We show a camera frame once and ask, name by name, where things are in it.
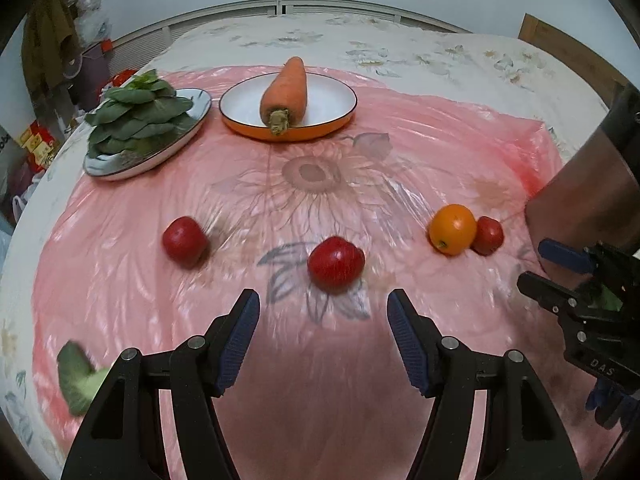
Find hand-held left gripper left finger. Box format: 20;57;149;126
60;288;262;480

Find pile of green leaves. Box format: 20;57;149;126
85;70;195;156

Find red apple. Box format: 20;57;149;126
162;216;210;269
307;236;366;294
471;215;504;256

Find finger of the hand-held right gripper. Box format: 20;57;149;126
538;239;601;276
517;271;581;316

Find carrot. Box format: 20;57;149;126
260;56;307;137

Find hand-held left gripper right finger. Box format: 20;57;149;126
386;288;583;480

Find orange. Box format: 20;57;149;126
428;203;478;256

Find red and yellow cartons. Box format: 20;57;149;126
17;120;63;171

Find orange and white plate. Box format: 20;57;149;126
219;73;358;143

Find green bok choy leaf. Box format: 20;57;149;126
57;341;113;417

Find white plate with dark rim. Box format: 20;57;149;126
83;88;212;182

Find olive brown coat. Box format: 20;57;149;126
22;0;81;106

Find pink plastic sheet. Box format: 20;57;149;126
10;65;640;480

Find clear plastic bag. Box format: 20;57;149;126
75;0;113;43

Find wooden headboard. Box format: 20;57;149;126
518;12;640;106

